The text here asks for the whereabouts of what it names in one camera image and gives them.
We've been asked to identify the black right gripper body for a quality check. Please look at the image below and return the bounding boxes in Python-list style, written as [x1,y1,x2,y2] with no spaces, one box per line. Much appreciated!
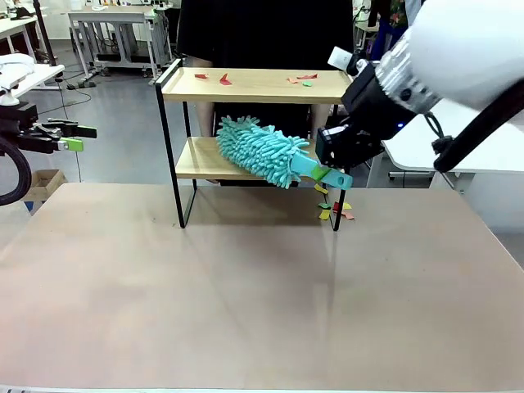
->
[340,61,410,142]

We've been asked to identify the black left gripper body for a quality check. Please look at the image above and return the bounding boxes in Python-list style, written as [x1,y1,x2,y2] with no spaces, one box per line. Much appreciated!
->
[0,102,56,155]

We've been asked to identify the teal chenille duster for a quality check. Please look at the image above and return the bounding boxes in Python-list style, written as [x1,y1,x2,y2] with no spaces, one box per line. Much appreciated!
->
[215,114,354,191]

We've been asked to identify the person's right forearm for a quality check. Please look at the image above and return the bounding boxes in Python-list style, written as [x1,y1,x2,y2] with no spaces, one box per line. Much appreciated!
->
[195,56,215,138]

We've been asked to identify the person's left forearm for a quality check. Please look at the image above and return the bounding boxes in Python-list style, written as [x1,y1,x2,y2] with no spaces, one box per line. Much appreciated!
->
[311,104,329,130]

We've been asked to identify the open cardboard box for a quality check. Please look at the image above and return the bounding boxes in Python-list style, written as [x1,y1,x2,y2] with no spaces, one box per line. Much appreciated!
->
[23,169,69,202]

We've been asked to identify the white desk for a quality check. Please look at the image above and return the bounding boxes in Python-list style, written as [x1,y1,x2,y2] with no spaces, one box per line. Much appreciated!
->
[22,63,66,102]
[0,16,46,56]

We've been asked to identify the person in blue trousers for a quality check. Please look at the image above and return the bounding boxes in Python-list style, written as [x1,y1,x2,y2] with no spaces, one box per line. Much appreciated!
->
[367,0,414,56]

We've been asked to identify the black pole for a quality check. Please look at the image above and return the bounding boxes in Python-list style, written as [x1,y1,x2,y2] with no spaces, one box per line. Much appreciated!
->
[31,0,57,66]

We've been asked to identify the grey metal workbench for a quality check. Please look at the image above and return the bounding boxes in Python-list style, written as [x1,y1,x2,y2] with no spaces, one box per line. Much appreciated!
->
[67,6,175,79]

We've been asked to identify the person in black clothes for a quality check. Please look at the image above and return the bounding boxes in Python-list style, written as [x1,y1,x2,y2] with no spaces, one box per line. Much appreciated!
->
[176,0,354,138]

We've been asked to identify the large white table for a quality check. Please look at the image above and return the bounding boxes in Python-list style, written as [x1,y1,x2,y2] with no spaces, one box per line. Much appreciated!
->
[352,72,524,189]

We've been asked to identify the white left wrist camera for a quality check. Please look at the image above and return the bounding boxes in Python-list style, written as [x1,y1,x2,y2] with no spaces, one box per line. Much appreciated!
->
[0,84,20,106]

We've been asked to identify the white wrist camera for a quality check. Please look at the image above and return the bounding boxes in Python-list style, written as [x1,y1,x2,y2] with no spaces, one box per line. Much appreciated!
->
[0,84,20,106]
[327,46,369,77]

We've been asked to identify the black floor cables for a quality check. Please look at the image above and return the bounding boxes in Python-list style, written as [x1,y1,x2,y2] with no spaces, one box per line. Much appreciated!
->
[51,67,99,106]

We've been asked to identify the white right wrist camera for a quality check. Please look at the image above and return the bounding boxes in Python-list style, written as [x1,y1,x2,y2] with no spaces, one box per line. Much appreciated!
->
[327,46,369,77]

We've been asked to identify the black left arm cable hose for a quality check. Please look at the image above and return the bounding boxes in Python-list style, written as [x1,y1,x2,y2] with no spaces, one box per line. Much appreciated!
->
[0,134,33,207]

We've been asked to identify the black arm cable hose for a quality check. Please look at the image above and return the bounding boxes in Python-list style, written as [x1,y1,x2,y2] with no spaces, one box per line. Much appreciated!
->
[0,134,33,207]
[423,75,524,174]

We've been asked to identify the wooden two-tier shelf black frame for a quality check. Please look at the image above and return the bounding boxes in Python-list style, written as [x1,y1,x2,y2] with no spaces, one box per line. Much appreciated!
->
[154,56,366,232]

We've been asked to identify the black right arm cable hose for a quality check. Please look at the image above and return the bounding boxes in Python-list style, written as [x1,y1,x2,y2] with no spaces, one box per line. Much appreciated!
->
[423,75,524,174]

